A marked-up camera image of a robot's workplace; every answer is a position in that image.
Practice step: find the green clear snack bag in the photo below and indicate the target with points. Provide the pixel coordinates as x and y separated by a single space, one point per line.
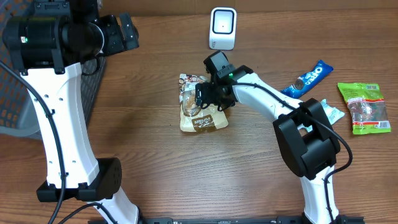
367 107

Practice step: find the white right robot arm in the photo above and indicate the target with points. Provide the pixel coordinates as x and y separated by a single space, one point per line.
306 140

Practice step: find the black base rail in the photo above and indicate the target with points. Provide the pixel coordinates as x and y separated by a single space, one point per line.
342 219

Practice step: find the light teal snack packet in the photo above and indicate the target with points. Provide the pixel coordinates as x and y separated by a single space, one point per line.
333 114

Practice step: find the beige paper snack bag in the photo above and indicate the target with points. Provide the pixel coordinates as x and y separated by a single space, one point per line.
192 118

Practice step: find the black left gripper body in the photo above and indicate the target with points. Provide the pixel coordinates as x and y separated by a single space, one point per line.
114 40

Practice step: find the white barcode scanner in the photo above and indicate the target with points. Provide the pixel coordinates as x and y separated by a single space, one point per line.
222 34

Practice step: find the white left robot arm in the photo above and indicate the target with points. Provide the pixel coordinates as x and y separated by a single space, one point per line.
48 47

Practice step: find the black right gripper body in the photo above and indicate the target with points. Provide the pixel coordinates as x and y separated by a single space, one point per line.
207 93

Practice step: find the grey plastic mesh basket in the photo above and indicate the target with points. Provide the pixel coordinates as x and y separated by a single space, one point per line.
18 117

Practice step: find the blue snack packet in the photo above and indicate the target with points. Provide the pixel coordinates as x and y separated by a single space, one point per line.
307 81

